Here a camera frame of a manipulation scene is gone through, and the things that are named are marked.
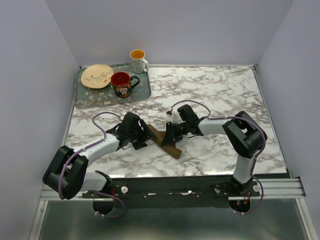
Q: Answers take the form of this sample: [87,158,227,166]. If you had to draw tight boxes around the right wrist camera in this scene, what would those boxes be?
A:
[166,109,182,124]

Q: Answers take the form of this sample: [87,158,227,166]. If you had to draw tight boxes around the black skull mug red inside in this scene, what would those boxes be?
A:
[110,72,140,99]

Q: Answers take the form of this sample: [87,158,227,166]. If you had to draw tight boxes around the beige floral plate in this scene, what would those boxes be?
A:
[80,64,114,89]

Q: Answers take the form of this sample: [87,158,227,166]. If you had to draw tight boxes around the brown cloth napkin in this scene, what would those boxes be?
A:
[147,124,182,159]

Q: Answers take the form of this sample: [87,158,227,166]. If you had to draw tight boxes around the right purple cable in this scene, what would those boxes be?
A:
[169,100,267,216]

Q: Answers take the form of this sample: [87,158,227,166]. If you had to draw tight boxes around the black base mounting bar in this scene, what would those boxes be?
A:
[82,172,261,210]

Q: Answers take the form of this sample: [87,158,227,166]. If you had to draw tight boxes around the white mug orange inside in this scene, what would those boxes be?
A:
[130,49,150,74]

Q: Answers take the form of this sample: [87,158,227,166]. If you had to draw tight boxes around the aluminium frame rail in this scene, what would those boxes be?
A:
[30,173,317,240]

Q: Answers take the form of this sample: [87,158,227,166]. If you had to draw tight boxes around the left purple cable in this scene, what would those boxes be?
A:
[57,112,126,220]

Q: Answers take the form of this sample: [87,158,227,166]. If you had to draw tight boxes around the purple cable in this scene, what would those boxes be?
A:
[169,100,267,216]
[57,112,126,220]

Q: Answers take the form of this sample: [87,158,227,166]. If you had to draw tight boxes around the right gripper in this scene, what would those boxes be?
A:
[161,121,189,147]

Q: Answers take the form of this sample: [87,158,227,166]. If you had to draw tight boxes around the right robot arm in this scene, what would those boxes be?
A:
[160,104,268,196]

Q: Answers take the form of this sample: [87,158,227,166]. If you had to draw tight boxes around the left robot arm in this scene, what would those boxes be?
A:
[42,112,155,200]

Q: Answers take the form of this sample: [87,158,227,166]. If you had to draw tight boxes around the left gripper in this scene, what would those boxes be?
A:
[128,119,157,150]

